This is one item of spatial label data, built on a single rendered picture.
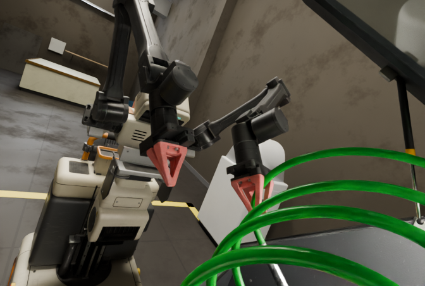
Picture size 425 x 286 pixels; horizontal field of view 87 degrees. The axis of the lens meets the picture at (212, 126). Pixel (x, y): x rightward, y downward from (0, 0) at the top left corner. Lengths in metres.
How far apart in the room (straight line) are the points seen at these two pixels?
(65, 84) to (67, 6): 4.09
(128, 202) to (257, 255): 0.94
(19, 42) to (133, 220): 9.21
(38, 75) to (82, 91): 0.98
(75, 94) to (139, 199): 6.06
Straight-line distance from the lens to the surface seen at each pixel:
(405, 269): 0.81
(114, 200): 1.10
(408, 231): 0.29
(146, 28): 0.65
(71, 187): 1.34
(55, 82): 7.03
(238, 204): 2.40
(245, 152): 0.48
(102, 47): 10.36
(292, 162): 0.45
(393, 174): 2.60
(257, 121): 0.49
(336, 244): 0.79
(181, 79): 0.43
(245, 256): 0.23
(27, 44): 9.99
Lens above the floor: 1.39
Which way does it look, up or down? 5 degrees down
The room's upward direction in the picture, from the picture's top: 22 degrees clockwise
